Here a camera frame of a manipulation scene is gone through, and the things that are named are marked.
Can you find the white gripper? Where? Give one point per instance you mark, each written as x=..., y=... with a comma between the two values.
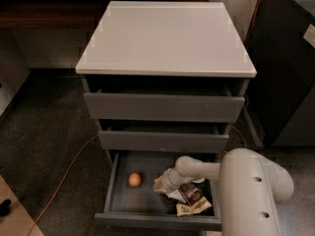
x=169, y=182

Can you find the orange fruit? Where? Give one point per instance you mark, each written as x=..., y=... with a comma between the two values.
x=135, y=180

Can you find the brown snack packet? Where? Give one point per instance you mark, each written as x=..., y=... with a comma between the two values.
x=188, y=194

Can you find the grey bottom drawer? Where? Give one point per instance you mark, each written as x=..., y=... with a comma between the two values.
x=142, y=207

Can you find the black knob object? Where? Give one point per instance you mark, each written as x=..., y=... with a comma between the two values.
x=5, y=207

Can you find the white bowl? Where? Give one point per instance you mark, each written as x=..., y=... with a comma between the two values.
x=198, y=181

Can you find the grey drawer cabinet white top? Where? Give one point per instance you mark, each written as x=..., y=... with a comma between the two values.
x=177, y=48

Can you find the grey middle drawer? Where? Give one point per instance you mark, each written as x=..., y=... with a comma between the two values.
x=179, y=138

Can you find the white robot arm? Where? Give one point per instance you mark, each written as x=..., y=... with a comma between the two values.
x=251, y=186

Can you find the beige snack packet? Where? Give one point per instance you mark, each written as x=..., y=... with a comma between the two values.
x=196, y=208

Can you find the grey drawer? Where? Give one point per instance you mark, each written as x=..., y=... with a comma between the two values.
x=179, y=138
x=142, y=207
x=164, y=107

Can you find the light wooden board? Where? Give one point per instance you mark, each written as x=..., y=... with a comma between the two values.
x=18, y=222

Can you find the grey top drawer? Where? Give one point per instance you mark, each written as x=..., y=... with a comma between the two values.
x=164, y=107

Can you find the dark wooden shelf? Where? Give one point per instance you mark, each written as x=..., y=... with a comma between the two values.
x=57, y=14

